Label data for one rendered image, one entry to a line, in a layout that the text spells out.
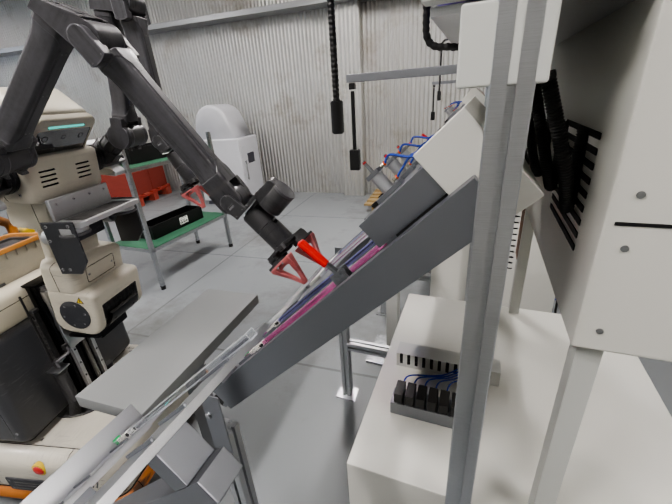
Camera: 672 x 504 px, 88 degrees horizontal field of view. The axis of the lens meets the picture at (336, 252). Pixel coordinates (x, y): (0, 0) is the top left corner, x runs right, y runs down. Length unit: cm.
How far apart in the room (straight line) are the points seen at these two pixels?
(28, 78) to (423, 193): 80
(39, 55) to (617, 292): 102
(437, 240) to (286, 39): 496
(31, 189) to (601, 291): 126
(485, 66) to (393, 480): 72
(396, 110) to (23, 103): 429
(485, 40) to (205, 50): 564
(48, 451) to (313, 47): 470
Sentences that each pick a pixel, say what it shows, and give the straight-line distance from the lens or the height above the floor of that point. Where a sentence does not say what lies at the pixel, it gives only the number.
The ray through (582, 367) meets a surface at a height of 96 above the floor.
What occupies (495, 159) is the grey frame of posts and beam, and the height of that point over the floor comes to 124.
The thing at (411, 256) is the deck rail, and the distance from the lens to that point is 48.
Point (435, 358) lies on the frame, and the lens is 99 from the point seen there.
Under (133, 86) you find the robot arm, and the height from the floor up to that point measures 135.
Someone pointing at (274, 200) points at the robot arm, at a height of 111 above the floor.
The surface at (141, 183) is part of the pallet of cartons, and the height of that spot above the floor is 31.
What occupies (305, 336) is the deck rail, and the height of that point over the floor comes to 93.
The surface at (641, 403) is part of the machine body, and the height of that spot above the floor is 62.
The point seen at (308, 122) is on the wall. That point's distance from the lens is 521.
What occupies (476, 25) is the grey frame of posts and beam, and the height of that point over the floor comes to 136.
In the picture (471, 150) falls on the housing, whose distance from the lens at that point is 46.
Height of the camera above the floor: 131
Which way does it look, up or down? 24 degrees down
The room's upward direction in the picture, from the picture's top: 4 degrees counter-clockwise
